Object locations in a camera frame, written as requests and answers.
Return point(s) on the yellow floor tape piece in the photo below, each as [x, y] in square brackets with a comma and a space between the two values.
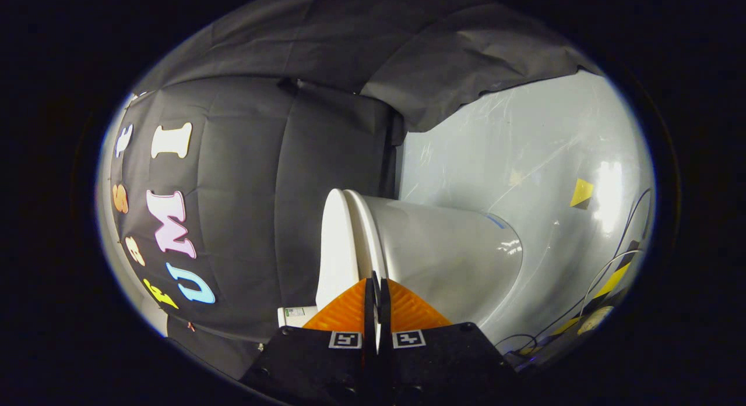
[581, 192]

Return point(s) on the white toilet seat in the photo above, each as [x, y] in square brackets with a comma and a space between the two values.
[367, 231]

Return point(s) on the yellow black hazard tape strip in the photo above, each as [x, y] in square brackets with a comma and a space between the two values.
[613, 278]

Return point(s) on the white toilet tank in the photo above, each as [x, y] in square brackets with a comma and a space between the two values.
[297, 317]

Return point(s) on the beige round object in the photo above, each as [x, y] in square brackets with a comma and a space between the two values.
[594, 320]

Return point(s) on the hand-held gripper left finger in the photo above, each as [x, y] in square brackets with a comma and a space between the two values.
[309, 359]

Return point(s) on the black backdrop cloth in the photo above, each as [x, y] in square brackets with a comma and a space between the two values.
[245, 219]

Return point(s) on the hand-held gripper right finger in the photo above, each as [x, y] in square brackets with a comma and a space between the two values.
[443, 359]

